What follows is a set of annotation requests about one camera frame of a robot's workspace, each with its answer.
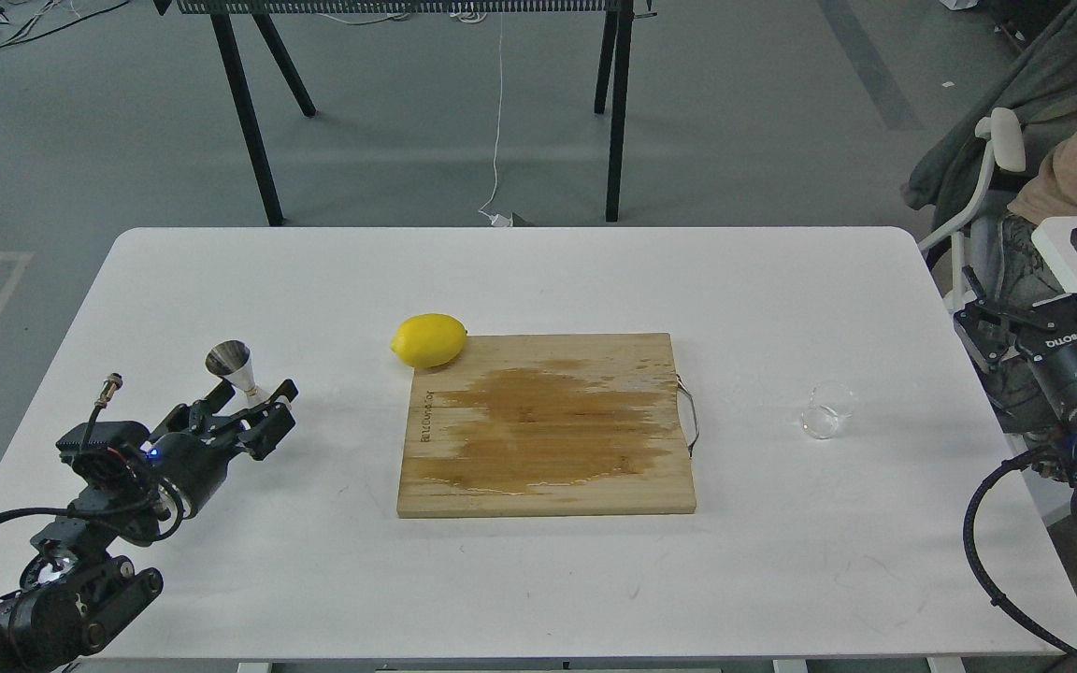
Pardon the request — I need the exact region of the black metal frame table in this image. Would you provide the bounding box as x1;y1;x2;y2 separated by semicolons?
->
153;1;655;227

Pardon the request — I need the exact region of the yellow lemon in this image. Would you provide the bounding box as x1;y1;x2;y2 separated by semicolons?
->
390;312;467;369

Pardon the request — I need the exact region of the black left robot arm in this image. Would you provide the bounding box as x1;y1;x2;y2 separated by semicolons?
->
0;375;298;672

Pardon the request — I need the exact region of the wooden cutting board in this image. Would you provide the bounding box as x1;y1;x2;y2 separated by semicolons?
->
396;333;697;519

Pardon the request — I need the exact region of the white office chair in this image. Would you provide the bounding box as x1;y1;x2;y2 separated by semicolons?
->
918;107;1027;312

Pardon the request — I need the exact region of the white hanging cable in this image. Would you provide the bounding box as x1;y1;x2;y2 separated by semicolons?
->
477;13;513;228

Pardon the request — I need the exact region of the small clear glass beaker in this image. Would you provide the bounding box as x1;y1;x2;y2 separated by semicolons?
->
799;380;861;440

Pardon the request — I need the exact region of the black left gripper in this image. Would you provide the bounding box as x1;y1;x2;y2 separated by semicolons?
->
149;379;298;517

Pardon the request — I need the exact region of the seated person in tan shirt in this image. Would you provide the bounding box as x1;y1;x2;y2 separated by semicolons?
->
973;82;1077;437

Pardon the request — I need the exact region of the steel double jigger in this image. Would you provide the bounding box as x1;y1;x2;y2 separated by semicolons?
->
205;339;270;408

